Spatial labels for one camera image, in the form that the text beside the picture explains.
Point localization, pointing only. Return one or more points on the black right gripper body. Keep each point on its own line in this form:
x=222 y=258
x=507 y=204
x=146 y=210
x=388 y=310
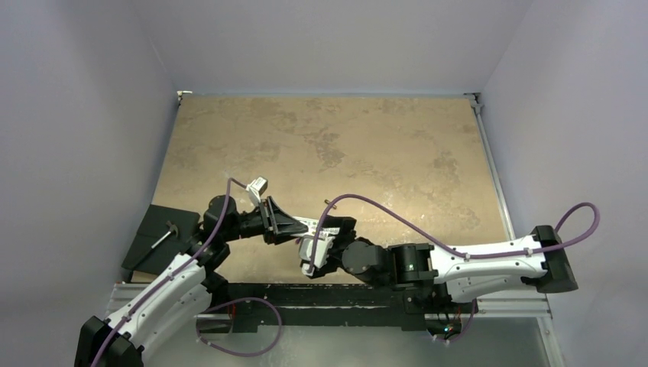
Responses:
x=335 y=256

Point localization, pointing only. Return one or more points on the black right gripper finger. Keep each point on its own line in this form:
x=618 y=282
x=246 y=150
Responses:
x=336 y=224
x=314 y=271

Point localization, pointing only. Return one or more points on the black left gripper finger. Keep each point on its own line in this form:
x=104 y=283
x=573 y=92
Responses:
x=279 y=236
x=278 y=219

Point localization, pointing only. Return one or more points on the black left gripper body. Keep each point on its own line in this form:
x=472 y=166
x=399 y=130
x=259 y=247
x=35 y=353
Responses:
x=251 y=224

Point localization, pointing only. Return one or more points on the white universal AC remote control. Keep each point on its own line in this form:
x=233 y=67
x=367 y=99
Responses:
x=311 y=225

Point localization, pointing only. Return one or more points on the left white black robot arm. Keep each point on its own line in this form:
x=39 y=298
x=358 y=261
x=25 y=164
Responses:
x=131 y=335

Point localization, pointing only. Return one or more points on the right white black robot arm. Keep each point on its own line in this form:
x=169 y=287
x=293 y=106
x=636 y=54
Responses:
x=457 y=275

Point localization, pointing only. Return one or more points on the metal hammer tool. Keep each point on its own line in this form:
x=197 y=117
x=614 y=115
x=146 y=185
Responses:
x=172 y=229

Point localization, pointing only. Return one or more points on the black mat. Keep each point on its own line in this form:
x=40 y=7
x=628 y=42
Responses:
x=140 y=256

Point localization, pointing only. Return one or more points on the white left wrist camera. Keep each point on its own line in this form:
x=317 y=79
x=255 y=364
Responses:
x=256 y=189

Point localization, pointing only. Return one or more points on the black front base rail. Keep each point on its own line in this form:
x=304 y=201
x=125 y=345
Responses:
x=414 y=309

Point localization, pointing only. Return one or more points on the aluminium frame rail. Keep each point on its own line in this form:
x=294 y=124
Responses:
x=548 y=340

